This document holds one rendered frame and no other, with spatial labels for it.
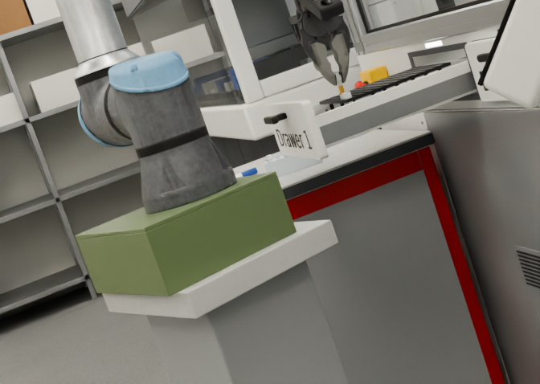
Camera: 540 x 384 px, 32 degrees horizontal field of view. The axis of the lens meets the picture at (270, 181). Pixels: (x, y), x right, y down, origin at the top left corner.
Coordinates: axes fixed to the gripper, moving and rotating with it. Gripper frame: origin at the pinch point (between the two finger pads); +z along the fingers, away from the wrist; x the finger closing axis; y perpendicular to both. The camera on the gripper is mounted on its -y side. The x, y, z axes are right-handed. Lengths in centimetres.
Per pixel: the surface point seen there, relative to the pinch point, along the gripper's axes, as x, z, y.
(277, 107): 11.0, 1.9, 9.2
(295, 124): 11.0, 5.4, 0.0
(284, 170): 9.4, 17.1, 29.9
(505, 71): 20, -2, -104
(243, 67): -2, -6, 85
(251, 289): 35, 23, -35
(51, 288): 83, 79, 366
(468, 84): -21.2, 9.2, -7.5
